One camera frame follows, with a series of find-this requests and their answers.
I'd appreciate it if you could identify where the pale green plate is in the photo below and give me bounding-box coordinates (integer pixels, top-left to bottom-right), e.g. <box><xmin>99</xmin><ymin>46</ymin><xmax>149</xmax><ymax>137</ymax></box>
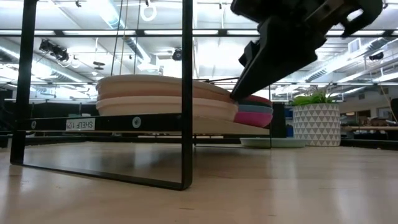
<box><xmin>239</xmin><ymin>137</ymin><xmax>309</xmax><ymax>149</ymax></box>

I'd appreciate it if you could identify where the black background partition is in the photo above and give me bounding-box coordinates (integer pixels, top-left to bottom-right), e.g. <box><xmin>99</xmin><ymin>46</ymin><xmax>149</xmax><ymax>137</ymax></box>
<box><xmin>269</xmin><ymin>103</ymin><xmax>287</xmax><ymax>139</ymax></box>

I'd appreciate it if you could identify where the terracotta red plate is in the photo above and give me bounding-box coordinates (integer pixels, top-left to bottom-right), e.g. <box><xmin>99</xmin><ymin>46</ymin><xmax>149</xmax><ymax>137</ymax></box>
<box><xmin>245</xmin><ymin>94</ymin><xmax>274</xmax><ymax>108</ymax></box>

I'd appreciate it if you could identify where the white hanging ring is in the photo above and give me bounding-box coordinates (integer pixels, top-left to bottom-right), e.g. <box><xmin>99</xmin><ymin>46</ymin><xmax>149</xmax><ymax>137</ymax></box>
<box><xmin>139</xmin><ymin>2</ymin><xmax>157</xmax><ymax>22</ymax></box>

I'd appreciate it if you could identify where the peach plate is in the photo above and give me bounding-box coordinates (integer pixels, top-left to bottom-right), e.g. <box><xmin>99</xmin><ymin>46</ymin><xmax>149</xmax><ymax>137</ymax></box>
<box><xmin>95</xmin><ymin>73</ymin><xmax>236</xmax><ymax>104</ymax></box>

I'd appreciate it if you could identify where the white triangle pattern planter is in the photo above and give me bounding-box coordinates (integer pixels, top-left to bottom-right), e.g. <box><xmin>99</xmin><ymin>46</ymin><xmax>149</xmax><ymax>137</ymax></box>
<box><xmin>292</xmin><ymin>103</ymin><xmax>341</xmax><ymax>147</ymax></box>

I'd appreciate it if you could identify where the black metal wooden shelf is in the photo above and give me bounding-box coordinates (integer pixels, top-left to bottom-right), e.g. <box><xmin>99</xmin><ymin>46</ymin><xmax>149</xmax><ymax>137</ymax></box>
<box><xmin>10</xmin><ymin>0</ymin><xmax>273</xmax><ymax>191</ymax></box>

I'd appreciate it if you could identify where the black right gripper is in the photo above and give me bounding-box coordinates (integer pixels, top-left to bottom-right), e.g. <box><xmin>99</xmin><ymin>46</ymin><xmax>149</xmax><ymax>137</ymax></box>
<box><xmin>229</xmin><ymin>0</ymin><xmax>384</xmax><ymax>102</ymax></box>

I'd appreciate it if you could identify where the green plant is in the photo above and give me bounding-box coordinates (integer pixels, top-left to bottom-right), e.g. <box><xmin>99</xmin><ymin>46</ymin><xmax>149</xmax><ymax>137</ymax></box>
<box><xmin>290</xmin><ymin>84</ymin><xmax>338</xmax><ymax>107</ymax></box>

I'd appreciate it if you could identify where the black overhead light bar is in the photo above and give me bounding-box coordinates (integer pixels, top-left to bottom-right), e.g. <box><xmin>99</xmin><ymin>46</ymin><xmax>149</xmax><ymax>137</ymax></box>
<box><xmin>0</xmin><ymin>29</ymin><xmax>398</xmax><ymax>39</ymax></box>

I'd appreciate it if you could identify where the cream plate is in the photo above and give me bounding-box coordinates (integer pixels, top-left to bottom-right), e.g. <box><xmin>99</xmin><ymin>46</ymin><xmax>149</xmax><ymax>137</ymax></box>
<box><xmin>95</xmin><ymin>95</ymin><xmax>240</xmax><ymax>123</ymax></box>

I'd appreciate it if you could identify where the background wooden desk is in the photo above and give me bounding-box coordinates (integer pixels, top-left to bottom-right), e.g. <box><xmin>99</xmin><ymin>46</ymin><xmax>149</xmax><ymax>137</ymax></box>
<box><xmin>340</xmin><ymin>125</ymin><xmax>398</xmax><ymax>132</ymax></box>

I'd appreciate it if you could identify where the dark hanging cord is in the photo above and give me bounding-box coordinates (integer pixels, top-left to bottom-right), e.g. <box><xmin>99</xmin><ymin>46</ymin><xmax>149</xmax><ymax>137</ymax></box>
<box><xmin>110</xmin><ymin>0</ymin><xmax>124</xmax><ymax>76</ymax></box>

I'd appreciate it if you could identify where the black ceiling device with cables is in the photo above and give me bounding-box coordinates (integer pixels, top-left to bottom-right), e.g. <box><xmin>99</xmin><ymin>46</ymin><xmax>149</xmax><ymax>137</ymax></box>
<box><xmin>38</xmin><ymin>39</ymin><xmax>70</xmax><ymax>63</ymax></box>

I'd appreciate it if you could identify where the white shelf label sticker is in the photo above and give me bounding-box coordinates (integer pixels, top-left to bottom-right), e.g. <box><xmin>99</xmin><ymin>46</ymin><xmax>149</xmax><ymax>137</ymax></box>
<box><xmin>65</xmin><ymin>118</ymin><xmax>96</xmax><ymax>131</ymax></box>

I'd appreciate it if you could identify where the pink plate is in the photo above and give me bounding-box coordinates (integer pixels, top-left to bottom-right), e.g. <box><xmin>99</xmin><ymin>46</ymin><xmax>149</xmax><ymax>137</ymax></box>
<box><xmin>233</xmin><ymin>111</ymin><xmax>274</xmax><ymax>129</ymax></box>

